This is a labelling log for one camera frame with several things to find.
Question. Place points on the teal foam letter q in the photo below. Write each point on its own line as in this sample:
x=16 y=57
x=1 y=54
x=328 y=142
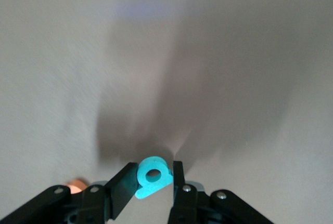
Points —
x=145 y=187

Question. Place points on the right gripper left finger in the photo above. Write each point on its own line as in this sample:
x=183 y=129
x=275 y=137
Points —
x=122 y=190

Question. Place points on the brown table cover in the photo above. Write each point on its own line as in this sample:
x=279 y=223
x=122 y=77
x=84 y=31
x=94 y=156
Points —
x=52 y=52

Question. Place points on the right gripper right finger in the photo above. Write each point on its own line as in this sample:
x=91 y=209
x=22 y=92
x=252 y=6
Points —
x=182 y=203

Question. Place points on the orange foam letter e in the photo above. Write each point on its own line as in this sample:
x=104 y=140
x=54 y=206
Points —
x=76 y=185

